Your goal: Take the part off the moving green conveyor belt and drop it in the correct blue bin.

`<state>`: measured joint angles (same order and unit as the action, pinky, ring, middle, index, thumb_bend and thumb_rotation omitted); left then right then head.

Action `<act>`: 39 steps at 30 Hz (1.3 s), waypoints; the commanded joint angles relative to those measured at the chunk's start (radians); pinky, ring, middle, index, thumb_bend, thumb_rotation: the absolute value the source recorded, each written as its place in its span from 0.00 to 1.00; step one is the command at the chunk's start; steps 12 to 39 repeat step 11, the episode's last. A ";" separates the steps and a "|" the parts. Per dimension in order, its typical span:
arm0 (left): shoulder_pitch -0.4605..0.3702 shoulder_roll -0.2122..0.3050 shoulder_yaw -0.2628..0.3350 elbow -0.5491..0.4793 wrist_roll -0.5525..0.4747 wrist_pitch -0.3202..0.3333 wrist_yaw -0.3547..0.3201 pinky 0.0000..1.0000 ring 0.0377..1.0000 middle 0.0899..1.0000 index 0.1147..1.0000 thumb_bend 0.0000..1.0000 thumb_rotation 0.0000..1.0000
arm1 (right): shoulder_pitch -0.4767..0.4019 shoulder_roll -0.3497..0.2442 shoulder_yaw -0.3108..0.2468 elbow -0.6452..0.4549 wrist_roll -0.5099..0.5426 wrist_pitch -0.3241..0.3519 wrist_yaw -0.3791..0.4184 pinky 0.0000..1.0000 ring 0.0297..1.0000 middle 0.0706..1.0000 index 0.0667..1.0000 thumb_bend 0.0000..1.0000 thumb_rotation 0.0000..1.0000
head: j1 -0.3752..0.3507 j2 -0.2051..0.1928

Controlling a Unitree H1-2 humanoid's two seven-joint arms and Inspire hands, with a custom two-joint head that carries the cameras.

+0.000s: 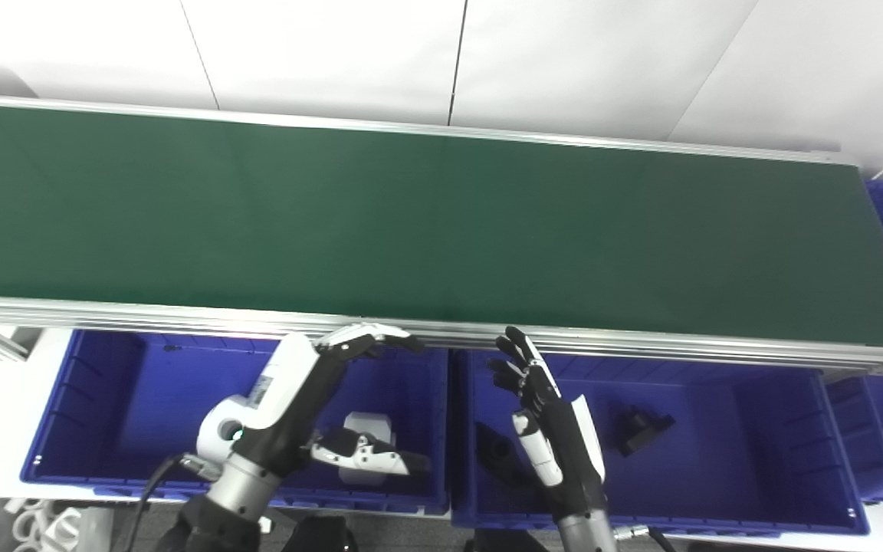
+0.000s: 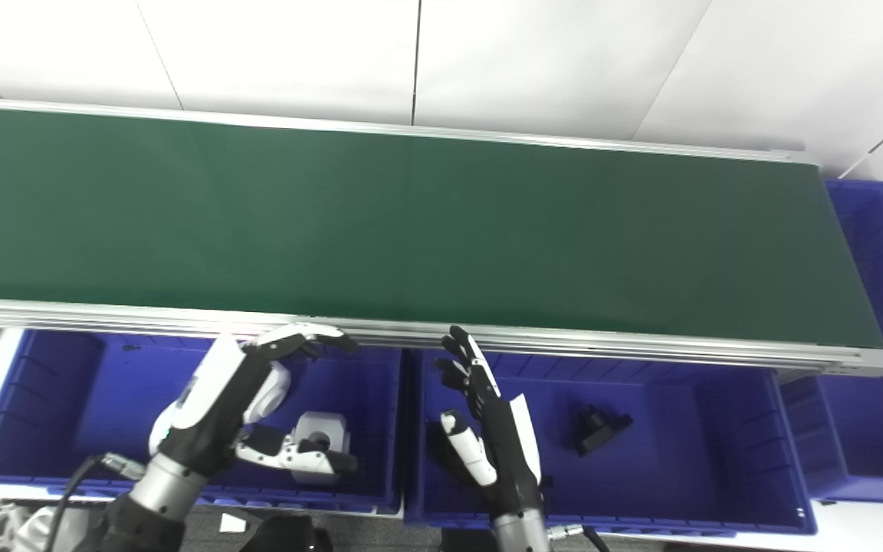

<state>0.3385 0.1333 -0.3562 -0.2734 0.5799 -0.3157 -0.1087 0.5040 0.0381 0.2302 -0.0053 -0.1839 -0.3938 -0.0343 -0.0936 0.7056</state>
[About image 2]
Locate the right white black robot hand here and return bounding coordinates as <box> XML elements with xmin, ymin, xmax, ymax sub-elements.
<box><xmin>430</xmin><ymin>326</ymin><xmax>544</xmax><ymax>521</ymax></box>

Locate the black plastic part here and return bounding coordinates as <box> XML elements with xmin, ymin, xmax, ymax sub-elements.
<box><xmin>573</xmin><ymin>406</ymin><xmax>634</xmax><ymax>458</ymax></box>

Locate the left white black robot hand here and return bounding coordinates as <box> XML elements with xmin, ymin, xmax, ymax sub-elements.
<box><xmin>149</xmin><ymin>322</ymin><xmax>360</xmax><ymax>476</ymax></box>

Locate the green conveyor belt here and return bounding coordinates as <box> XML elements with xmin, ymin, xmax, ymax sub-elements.
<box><xmin>0</xmin><ymin>106</ymin><xmax>883</xmax><ymax>350</ymax></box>
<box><xmin>0</xmin><ymin>97</ymin><xmax>883</xmax><ymax>378</ymax></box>

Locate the black robot torso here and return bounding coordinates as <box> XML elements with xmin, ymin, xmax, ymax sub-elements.
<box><xmin>237</xmin><ymin>514</ymin><xmax>333</xmax><ymax>552</ymax></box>

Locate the blue plastic bin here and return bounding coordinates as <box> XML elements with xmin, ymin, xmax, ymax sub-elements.
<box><xmin>779</xmin><ymin>179</ymin><xmax>883</xmax><ymax>505</ymax></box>
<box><xmin>403</xmin><ymin>349</ymin><xmax>818</xmax><ymax>536</ymax></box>
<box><xmin>0</xmin><ymin>330</ymin><xmax>404</xmax><ymax>514</ymax></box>

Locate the white plastic block part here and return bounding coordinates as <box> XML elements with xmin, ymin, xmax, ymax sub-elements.
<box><xmin>245</xmin><ymin>360</ymin><xmax>294</xmax><ymax>424</ymax></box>
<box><xmin>292</xmin><ymin>412</ymin><xmax>351</xmax><ymax>486</ymax></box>

